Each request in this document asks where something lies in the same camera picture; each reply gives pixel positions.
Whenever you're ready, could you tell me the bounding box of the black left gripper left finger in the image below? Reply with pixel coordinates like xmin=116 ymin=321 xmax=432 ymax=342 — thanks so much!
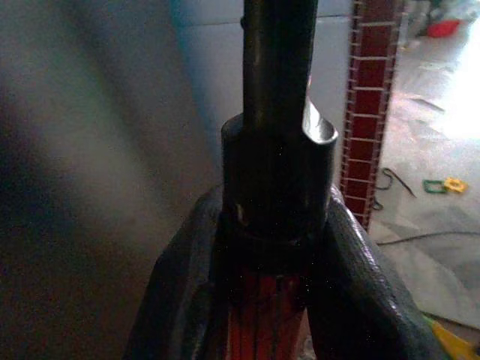
xmin=121 ymin=186 xmax=226 ymax=360

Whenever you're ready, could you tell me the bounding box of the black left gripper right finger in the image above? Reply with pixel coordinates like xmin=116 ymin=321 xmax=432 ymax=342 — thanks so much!
xmin=307 ymin=186 xmax=451 ymax=360

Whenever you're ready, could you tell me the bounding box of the black broom with red bristles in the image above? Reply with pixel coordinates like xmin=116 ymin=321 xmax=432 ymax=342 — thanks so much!
xmin=220 ymin=0 xmax=340 ymax=360

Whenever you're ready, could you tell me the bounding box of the yellow dustpan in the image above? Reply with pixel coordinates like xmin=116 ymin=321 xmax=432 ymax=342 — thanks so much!
xmin=423 ymin=313 xmax=480 ymax=360

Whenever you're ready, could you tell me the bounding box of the green square plastic piece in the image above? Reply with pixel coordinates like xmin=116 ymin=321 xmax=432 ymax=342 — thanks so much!
xmin=422 ymin=178 xmax=446 ymax=195

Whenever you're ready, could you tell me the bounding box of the yellow plastic piece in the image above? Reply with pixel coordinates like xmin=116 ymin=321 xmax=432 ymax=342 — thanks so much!
xmin=443 ymin=177 xmax=470 ymax=194

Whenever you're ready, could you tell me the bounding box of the red brick pillar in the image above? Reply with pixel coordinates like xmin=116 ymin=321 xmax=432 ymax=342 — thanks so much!
xmin=339 ymin=0 xmax=404 ymax=232

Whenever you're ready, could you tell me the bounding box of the red plastic basin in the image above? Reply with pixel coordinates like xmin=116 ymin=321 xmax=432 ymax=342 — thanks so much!
xmin=427 ymin=19 xmax=461 ymax=38

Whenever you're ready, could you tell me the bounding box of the black cable on floor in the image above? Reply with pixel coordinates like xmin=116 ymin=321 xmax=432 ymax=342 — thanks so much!
xmin=376 ymin=231 xmax=480 ymax=247

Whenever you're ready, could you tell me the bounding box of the dark green cord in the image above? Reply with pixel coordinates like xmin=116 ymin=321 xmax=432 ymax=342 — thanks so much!
xmin=370 ymin=167 xmax=418 ymax=211

